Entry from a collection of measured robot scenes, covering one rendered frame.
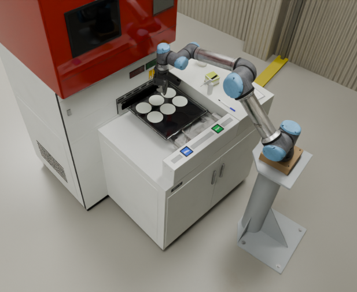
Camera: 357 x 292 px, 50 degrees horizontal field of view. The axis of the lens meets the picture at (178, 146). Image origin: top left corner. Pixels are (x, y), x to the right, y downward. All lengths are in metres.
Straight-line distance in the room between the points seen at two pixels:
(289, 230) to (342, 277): 0.48
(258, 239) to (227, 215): 0.30
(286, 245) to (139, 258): 1.07
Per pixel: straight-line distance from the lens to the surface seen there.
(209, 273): 2.82
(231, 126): 2.30
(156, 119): 2.37
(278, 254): 2.97
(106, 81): 2.26
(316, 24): 4.27
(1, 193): 3.33
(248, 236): 2.98
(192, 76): 2.59
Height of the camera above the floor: 2.60
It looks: 50 degrees down
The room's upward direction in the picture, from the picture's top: 4 degrees clockwise
